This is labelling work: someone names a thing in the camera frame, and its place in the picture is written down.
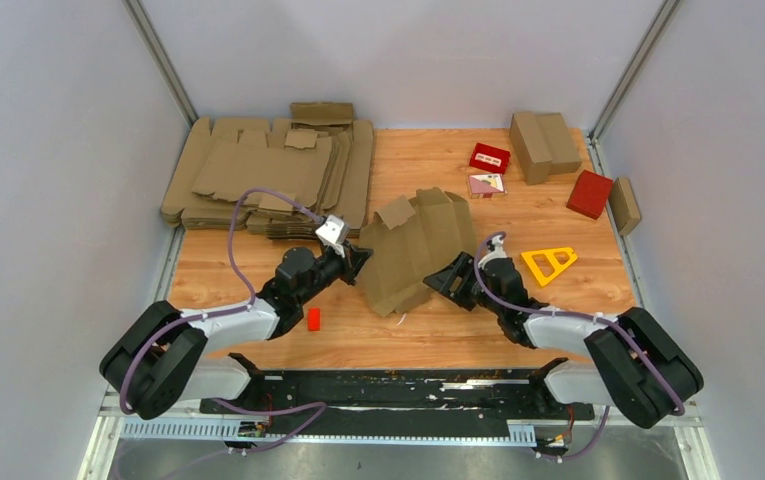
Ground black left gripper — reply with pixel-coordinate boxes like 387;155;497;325
298;240;375;307

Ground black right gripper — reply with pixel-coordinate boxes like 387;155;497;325
422;252;503;317

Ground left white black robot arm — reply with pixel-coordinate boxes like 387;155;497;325
99;242;373;420

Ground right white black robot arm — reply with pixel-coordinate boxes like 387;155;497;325
423;252;705;429

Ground pink white small card box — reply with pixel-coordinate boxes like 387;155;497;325
467;173;507;199

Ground red open box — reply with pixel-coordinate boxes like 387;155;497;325
468;142;511;174

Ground closed red box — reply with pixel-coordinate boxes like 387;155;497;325
566;170;614;220

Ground tall brown cardboard box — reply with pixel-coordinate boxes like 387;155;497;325
509;111;552;185

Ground flat brown cardboard box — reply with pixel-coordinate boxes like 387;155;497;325
536;113;582;175

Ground small brown box at edge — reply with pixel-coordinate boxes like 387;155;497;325
609;177;642;236

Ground small red block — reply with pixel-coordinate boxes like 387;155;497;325
307;307;322;332

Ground stack of flat cardboard sheets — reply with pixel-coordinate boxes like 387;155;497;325
159;102;375;239

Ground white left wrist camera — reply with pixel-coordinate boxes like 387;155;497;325
315;215;349;258

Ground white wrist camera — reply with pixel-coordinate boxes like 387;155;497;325
479;237;508;265
315;215;349;258

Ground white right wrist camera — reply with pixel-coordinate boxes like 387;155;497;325
479;237;508;265

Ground yellow plastic triangle frame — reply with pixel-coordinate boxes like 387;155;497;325
521;247;578;287

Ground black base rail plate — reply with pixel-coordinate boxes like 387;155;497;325
235;368;595;438

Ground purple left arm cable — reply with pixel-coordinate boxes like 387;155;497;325
116;188;328;465

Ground white slotted cable duct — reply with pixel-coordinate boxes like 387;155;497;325
120;417;539;446

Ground left aluminium frame post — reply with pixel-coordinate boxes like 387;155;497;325
122;0;198;126

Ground aluminium frame post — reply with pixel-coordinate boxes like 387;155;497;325
122;0;198;126
589;0;683;142

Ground right aluminium frame post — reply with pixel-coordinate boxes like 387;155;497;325
589;0;683;142

